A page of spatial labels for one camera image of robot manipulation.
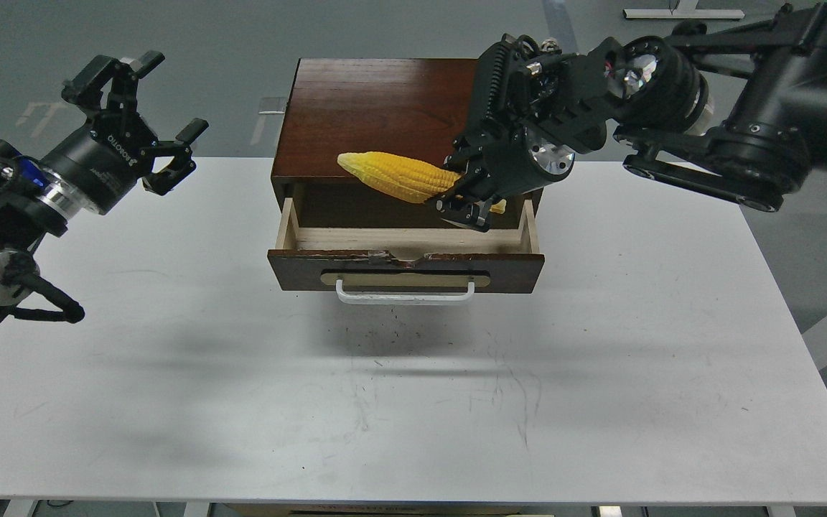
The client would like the yellow toy corn cob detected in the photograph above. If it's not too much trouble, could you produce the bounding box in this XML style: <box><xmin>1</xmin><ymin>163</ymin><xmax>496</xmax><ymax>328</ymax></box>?
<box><xmin>337</xmin><ymin>151</ymin><xmax>508</xmax><ymax>215</ymax></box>

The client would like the dark wooden cabinet box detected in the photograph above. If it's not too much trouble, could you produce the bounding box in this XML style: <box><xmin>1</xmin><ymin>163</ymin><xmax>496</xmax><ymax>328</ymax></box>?
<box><xmin>271</xmin><ymin>58</ymin><xmax>546</xmax><ymax>214</ymax></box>

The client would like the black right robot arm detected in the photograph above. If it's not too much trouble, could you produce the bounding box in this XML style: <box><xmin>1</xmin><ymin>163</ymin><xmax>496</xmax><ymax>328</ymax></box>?
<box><xmin>428</xmin><ymin>3</ymin><xmax>827</xmax><ymax>232</ymax></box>

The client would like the white stand base with casters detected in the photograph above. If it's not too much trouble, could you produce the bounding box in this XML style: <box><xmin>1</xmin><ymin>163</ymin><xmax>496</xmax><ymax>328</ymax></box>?
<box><xmin>622</xmin><ymin>1</ymin><xmax>746</xmax><ymax>21</ymax></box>

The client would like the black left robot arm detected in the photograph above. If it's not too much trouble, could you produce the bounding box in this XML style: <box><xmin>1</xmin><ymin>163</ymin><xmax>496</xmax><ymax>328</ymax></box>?
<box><xmin>0</xmin><ymin>50</ymin><xmax>209</xmax><ymax>324</ymax></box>

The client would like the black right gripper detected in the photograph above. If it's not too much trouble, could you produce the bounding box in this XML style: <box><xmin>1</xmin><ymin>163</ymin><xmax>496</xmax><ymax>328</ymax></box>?
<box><xmin>434</xmin><ymin>131</ymin><xmax>575</xmax><ymax>233</ymax></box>

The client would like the wooden drawer with white handle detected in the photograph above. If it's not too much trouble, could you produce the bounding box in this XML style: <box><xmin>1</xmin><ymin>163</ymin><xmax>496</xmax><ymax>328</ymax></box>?
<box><xmin>267</xmin><ymin>197</ymin><xmax>545</xmax><ymax>305</ymax></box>

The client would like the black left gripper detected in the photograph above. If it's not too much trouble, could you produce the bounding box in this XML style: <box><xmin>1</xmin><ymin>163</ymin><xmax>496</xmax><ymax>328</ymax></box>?
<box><xmin>42</xmin><ymin>50</ymin><xmax>209</xmax><ymax>215</ymax></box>

